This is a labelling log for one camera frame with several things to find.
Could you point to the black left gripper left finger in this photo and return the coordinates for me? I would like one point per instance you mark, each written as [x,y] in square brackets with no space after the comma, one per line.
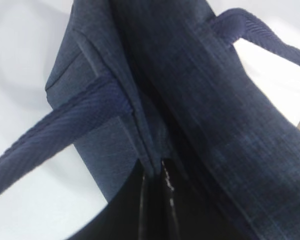
[126,216]

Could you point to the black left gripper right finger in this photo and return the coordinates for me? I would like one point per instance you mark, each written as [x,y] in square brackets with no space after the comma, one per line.
[188,216]

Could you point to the dark navy lunch bag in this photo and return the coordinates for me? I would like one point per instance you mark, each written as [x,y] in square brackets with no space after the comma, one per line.
[148,80]

